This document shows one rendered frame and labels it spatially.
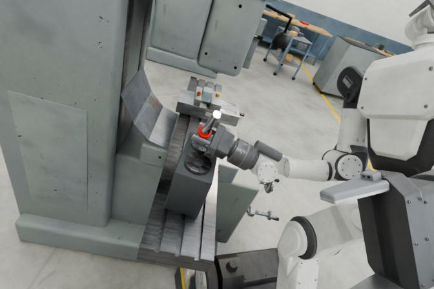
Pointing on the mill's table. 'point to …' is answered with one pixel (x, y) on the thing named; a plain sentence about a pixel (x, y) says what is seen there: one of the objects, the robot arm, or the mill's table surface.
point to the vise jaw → (216, 102)
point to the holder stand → (191, 179)
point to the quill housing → (230, 29)
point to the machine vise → (196, 107)
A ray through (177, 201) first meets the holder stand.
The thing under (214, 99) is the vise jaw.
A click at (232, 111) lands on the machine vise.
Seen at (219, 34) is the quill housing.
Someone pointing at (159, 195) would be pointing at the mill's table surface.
